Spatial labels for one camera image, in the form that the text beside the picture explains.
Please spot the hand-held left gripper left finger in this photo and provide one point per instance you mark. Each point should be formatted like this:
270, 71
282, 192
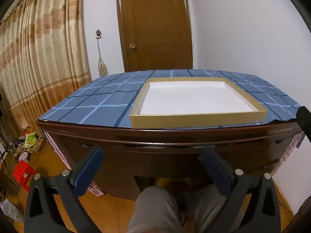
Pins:
88, 170

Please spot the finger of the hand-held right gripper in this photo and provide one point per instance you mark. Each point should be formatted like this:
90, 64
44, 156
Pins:
305, 119

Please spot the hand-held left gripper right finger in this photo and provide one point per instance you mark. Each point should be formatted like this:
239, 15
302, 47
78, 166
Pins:
216, 172

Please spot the shallow cardboard tray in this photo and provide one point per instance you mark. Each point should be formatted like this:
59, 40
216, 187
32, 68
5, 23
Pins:
194, 97

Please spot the pink patterned cloth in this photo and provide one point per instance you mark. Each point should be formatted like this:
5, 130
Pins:
291, 148
60, 153

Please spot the person's right leg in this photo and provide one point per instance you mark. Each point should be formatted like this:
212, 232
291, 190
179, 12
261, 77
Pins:
204, 208

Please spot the person's leg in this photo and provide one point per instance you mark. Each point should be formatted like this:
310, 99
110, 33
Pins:
155, 208
204, 208

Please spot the dark wooden dresser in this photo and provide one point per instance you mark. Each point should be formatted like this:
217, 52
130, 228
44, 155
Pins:
170, 138

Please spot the round tin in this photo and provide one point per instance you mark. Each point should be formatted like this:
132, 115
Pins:
24, 156

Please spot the green plastic bag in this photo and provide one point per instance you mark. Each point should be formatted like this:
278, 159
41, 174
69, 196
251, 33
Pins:
30, 138

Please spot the red plastic stool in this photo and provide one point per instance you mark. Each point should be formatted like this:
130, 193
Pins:
20, 172

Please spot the blue plaid tablecloth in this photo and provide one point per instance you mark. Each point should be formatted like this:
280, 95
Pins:
97, 102

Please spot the person's left leg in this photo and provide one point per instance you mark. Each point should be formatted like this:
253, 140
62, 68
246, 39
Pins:
155, 208

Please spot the translucent plastic container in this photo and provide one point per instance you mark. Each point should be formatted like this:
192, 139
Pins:
9, 210

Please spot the curtain tieback tassel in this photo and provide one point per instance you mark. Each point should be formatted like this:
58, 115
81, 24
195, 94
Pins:
102, 65

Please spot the beige patterned curtain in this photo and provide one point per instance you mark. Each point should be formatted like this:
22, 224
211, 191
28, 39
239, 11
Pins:
43, 53

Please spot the brass door knob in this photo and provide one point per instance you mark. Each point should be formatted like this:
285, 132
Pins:
132, 45

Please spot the brown wooden door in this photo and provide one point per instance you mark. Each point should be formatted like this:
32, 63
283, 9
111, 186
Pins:
155, 24

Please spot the metal wall hook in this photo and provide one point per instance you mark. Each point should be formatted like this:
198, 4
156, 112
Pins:
98, 32

